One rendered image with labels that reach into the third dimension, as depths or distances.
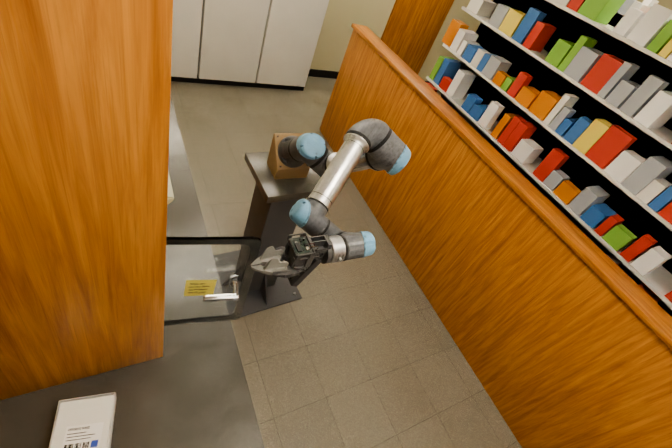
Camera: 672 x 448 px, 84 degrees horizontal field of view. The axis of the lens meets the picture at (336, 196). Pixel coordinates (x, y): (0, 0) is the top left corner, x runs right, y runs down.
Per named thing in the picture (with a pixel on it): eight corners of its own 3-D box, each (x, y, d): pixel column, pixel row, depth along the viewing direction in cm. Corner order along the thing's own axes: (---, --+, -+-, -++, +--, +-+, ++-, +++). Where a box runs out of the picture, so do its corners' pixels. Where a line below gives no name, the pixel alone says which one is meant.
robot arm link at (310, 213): (374, 99, 124) (298, 217, 104) (394, 122, 128) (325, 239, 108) (353, 108, 133) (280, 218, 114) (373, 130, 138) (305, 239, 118)
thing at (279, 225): (274, 243, 272) (306, 145, 214) (301, 298, 245) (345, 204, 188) (207, 256, 246) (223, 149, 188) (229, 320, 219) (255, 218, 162)
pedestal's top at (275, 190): (299, 155, 206) (301, 149, 203) (325, 195, 188) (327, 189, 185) (244, 158, 188) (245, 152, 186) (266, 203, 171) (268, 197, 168)
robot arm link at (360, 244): (362, 253, 116) (379, 257, 108) (332, 259, 110) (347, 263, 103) (361, 228, 116) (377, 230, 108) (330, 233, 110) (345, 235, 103)
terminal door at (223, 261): (131, 326, 106) (123, 236, 81) (240, 317, 118) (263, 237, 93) (130, 328, 105) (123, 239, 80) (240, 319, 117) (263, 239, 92)
